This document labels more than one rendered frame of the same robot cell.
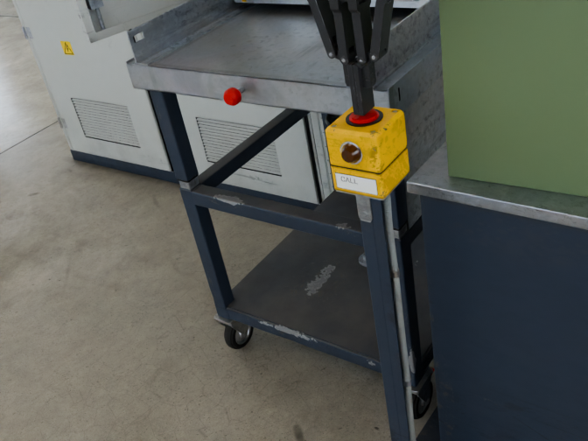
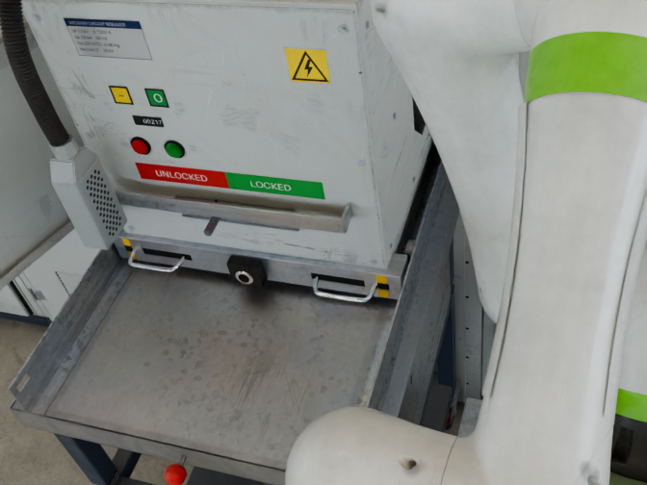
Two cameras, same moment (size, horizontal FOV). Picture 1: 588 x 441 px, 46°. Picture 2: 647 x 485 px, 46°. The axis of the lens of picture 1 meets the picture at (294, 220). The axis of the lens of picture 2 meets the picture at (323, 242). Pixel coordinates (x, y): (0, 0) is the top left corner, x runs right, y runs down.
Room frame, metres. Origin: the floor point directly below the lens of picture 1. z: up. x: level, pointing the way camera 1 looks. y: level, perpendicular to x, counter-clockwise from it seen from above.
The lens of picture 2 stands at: (0.56, -0.05, 1.84)
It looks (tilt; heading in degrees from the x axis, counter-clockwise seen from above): 45 degrees down; 344
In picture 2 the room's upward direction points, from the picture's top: 11 degrees counter-clockwise
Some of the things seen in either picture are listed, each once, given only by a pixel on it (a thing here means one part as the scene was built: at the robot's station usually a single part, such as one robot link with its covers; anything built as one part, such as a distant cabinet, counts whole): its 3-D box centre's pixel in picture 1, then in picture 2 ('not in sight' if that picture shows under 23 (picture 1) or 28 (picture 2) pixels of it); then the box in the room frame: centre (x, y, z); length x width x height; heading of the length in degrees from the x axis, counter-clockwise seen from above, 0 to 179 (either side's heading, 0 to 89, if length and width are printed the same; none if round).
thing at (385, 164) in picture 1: (367, 150); not in sight; (0.83, -0.12, 0.85); 0.08 x 0.08 x 0.10; 49
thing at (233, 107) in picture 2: not in sight; (217, 149); (1.47, -0.18, 1.15); 0.48 x 0.01 x 0.48; 49
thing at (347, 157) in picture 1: (349, 154); not in sight; (0.79, -0.09, 0.87); 0.03 x 0.01 x 0.03; 49
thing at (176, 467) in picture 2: (235, 94); (177, 469); (1.20, 0.06, 0.82); 0.04 x 0.03 x 0.03; 139
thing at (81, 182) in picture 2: not in sight; (89, 193); (1.56, 0.03, 1.09); 0.08 x 0.05 x 0.17; 139
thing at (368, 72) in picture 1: (374, 67); not in sight; (0.81, -0.14, 0.97); 0.03 x 0.01 x 0.05; 49
